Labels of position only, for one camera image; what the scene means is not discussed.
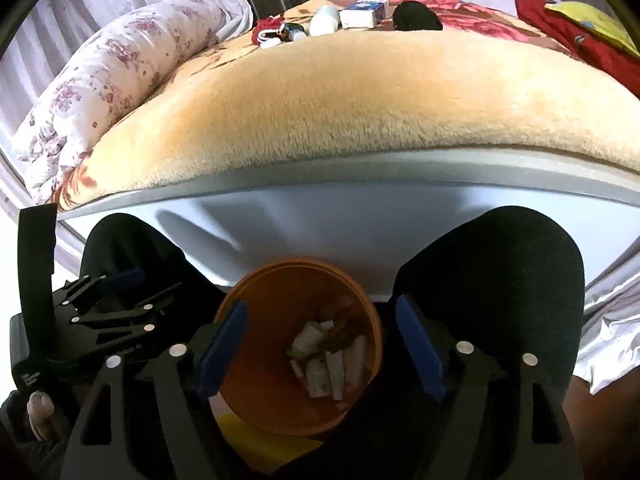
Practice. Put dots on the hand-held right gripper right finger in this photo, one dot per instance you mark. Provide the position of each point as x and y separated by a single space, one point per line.
420 345

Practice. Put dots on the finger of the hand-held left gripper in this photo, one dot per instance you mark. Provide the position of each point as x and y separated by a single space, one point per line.
130 310
125 276

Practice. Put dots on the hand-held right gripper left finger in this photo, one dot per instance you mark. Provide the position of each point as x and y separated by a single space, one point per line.
222 350

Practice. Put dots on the orange plastic bin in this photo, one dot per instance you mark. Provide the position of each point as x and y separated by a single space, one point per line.
260 300

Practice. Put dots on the pink cosmetic tube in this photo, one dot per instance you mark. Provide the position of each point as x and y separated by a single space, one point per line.
296 367

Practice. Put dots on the olive green horse figurine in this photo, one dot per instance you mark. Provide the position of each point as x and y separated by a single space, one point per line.
345 325

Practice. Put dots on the large green foam bottle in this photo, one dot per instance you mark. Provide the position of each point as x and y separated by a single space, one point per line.
306 340

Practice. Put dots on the white ointment tube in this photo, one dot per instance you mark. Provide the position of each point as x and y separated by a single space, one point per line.
335 372

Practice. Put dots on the white charger plug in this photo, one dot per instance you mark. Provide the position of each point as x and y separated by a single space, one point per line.
326 324

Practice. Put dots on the person's left hand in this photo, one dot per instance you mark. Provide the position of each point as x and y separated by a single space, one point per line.
40 410

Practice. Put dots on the yellow cloth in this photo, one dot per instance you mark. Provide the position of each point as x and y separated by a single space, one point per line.
270 450

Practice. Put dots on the grey striped bedsheet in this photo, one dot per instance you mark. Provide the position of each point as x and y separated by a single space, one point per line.
610 335

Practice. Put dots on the pink floral rolled quilt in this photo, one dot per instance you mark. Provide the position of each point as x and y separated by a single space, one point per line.
100 80

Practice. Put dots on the yellow floral plush blanket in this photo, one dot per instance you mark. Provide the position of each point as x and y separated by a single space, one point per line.
350 100

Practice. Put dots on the red knitted ornament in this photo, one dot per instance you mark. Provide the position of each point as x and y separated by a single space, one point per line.
265 27

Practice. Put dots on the dark green small bottle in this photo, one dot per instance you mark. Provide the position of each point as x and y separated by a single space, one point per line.
290 31

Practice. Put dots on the small white spray bottle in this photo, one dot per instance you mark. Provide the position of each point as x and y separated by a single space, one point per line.
324 20

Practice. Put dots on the black round object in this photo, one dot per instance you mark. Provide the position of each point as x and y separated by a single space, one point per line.
415 16

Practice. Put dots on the white and blue medicine box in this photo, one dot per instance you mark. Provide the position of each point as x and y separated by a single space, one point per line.
357 17

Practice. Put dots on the red cloth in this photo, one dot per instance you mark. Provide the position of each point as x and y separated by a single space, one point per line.
555 25

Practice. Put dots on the yellow printed bag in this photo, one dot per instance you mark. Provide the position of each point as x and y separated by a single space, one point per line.
595 22

